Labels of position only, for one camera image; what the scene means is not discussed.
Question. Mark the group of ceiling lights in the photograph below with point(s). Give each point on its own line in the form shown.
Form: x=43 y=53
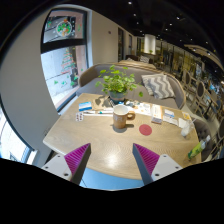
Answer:
x=170 y=24

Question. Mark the flat round red coaster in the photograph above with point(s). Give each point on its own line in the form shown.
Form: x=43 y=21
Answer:
x=145 y=130

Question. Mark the green potted plant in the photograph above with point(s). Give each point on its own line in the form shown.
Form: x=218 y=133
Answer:
x=116 y=83

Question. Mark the white and blue leaflet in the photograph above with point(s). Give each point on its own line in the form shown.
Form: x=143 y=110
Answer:
x=170 y=117

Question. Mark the green-labelled clear drink bottle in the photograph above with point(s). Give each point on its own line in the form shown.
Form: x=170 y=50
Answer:
x=198 y=148

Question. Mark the white tissue box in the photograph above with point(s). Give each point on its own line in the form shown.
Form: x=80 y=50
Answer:
x=156 y=114

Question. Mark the white printed paper sheet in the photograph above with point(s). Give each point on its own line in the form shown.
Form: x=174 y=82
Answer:
x=141 y=108

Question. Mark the grey chevron cushion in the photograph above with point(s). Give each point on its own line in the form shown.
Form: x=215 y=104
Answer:
x=160 y=86

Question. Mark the pill blister pack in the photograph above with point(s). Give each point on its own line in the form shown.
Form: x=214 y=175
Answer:
x=79 y=116

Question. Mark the small blue and white box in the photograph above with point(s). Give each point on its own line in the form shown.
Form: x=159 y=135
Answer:
x=85 y=106

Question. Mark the brown ceramic mug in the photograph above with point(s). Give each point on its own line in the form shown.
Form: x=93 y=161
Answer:
x=119 y=118

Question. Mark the dark framed decorated window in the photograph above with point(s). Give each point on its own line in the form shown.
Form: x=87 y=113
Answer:
x=63 y=66

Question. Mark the small yellow card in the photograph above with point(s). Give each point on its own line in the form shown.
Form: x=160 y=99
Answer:
x=186 y=116

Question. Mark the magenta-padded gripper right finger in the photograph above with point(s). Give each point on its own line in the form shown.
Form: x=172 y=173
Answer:
x=160 y=165

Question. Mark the group of dining chairs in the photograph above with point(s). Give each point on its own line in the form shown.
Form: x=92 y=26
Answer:
x=200 y=93

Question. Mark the white tube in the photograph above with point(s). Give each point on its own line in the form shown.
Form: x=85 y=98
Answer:
x=98 y=112

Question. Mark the grey wood-framed sofa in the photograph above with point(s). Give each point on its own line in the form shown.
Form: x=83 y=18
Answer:
x=90 y=87

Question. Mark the white round pillar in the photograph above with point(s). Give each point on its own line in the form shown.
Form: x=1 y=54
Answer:
x=149 y=44

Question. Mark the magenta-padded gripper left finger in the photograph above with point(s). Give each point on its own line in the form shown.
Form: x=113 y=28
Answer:
x=63 y=165

